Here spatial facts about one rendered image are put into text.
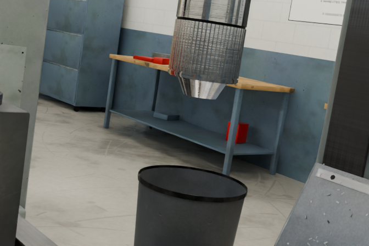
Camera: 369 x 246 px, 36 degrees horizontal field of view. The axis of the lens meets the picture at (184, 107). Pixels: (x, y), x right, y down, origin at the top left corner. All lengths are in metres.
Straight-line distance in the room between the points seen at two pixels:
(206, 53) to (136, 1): 7.51
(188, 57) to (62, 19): 7.79
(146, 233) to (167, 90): 4.86
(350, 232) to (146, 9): 7.04
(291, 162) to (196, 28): 5.36
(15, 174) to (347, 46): 0.43
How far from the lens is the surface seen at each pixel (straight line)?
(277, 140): 5.63
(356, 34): 0.74
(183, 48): 0.36
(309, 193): 0.75
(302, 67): 5.64
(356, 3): 0.75
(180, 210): 2.24
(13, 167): 0.67
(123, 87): 7.91
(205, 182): 2.66
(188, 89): 0.37
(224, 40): 0.35
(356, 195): 0.72
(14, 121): 0.66
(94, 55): 7.69
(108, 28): 7.77
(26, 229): 0.84
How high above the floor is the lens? 1.23
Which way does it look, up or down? 7 degrees down
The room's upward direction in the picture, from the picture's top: 9 degrees clockwise
